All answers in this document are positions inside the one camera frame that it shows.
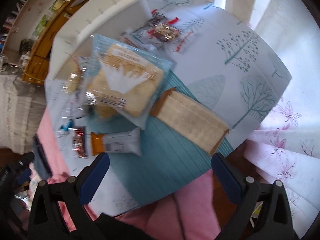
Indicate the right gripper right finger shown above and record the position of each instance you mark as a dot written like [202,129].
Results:
[274,220]

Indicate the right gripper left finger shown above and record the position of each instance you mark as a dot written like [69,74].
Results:
[58,210]

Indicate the red brown candy packet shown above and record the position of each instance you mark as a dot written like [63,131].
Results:
[79,142]

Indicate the blue small candy packet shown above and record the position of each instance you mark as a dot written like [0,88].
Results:
[67,127]

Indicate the beige wafer pack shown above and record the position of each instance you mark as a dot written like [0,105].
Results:
[191,120]

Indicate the orange and white snack bar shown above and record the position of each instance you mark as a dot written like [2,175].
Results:
[121,142]

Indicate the clear rice cracker packet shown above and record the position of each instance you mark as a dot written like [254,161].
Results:
[77,67]

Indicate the large cracker pack blue wrapper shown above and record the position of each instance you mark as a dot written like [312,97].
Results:
[124,79]

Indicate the white plastic storage bin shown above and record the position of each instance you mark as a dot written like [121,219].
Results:
[109,18]

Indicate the clear nut snack packet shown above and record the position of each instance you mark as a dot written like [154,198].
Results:
[162,32]

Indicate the pink quilted blanket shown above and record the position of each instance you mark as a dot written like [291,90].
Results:
[186,214]

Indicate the white lace covered furniture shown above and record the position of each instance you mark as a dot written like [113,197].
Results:
[22,108]

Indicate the wooden desk with drawers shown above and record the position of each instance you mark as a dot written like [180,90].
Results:
[38,64]

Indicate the wooden bookshelf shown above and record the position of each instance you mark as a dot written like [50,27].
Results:
[26,22]

